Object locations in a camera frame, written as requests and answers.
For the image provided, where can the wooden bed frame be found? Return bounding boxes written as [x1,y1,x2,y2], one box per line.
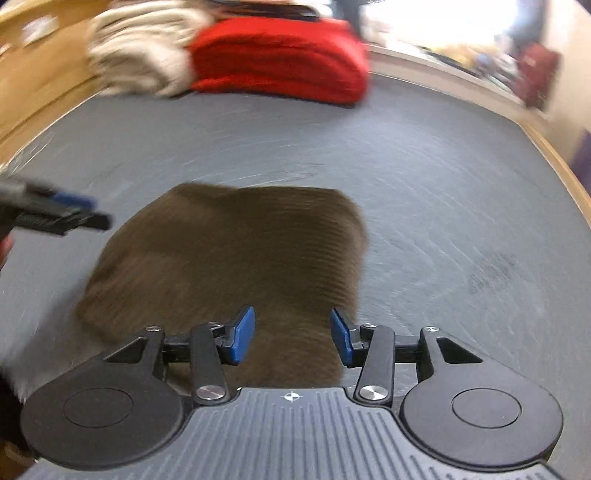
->
[1,1,108,164]

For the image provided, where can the cream folded blanket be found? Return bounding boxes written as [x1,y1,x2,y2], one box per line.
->
[86,1,214,97]

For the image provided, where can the brown corduroy pants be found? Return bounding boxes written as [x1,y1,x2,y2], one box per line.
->
[75,183,368,388]

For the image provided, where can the red folded blanket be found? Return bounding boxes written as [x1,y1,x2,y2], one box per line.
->
[187,17,370,105]

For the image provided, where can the grey quilted mattress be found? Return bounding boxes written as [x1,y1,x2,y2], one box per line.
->
[12,76,590,479]

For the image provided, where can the dark red cushion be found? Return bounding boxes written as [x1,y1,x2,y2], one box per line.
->
[511,43,562,110]

